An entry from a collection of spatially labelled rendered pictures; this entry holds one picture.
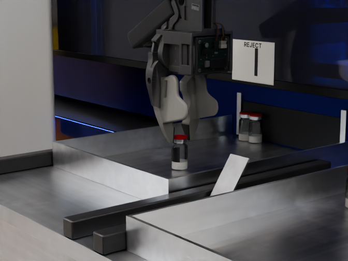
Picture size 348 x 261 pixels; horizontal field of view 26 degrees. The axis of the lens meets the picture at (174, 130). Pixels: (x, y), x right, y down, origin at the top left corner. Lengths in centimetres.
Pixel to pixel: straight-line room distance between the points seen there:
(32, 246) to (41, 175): 75
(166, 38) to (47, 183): 24
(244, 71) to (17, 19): 48
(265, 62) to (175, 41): 18
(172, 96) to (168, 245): 34
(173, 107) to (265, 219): 23
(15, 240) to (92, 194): 92
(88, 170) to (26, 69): 46
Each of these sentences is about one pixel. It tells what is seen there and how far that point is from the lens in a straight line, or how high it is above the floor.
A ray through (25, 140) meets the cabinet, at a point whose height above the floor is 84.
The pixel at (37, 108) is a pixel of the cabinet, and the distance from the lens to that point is 144.
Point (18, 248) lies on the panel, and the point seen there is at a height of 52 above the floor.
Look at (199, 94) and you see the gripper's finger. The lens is 102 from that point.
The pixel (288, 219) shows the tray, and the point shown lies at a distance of 83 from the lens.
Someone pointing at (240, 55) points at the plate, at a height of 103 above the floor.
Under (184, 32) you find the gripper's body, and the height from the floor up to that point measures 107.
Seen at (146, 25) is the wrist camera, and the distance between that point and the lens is 103.
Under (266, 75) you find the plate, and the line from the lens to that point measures 108.
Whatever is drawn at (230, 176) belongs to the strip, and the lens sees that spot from 86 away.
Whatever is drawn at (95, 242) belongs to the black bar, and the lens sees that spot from 73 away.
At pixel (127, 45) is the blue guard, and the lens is 134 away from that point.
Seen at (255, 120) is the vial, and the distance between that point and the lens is 119.
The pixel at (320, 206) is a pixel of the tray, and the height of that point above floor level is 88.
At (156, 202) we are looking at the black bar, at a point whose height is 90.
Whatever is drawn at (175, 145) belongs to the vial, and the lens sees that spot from 102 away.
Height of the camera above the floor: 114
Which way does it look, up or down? 11 degrees down
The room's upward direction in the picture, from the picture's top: straight up
